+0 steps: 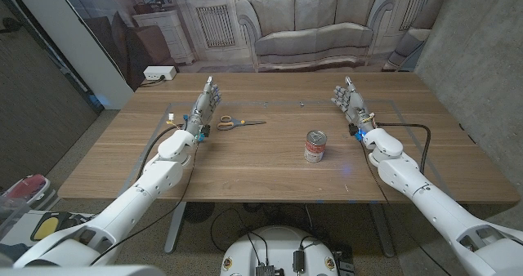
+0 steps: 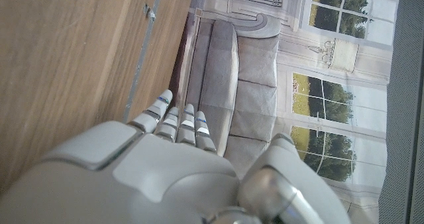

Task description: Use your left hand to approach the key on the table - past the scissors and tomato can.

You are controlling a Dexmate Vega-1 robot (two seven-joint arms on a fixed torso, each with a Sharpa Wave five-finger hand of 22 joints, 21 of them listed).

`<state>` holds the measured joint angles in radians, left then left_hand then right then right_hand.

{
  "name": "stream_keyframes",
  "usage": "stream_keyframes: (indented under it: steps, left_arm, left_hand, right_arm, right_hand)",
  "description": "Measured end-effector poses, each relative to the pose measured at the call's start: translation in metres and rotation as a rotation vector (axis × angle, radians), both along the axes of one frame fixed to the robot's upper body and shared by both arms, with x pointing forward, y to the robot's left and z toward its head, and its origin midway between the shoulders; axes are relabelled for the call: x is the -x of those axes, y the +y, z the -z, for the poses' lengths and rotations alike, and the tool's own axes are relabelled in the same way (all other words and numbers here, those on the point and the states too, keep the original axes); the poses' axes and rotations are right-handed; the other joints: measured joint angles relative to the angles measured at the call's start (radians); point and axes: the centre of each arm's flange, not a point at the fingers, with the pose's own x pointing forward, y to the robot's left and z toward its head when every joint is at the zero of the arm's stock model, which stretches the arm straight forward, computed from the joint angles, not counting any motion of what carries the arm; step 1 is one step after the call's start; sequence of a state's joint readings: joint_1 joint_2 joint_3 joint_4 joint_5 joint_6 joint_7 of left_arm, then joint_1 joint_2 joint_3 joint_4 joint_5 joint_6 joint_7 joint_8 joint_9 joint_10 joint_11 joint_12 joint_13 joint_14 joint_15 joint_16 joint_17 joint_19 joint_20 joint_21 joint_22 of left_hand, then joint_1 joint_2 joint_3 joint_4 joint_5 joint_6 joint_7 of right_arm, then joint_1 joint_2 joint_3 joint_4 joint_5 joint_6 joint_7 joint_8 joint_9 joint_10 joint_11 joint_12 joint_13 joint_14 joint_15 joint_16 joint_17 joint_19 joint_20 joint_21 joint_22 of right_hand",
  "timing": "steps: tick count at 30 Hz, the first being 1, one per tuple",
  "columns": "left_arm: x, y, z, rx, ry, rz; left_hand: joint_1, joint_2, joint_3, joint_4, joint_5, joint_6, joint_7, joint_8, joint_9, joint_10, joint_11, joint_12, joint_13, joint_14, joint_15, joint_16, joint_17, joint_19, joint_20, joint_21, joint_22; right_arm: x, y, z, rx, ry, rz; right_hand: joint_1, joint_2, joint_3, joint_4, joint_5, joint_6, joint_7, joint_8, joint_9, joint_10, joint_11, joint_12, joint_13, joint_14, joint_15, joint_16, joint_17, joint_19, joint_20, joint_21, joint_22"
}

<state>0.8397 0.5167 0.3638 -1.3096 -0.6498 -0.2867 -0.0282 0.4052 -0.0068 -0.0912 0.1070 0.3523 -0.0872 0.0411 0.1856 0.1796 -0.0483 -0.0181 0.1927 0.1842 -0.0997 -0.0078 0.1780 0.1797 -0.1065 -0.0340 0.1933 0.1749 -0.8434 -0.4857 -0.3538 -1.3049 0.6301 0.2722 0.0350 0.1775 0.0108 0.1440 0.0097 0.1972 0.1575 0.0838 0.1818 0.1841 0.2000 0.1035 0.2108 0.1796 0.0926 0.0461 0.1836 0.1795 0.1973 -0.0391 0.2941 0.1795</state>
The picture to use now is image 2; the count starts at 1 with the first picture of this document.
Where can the printed living room backdrop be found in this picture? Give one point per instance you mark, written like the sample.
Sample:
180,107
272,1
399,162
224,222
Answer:
258,68

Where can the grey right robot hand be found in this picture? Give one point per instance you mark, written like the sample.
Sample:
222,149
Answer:
165,177

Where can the small metal piece on tape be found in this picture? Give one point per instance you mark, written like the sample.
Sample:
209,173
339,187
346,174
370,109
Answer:
149,13

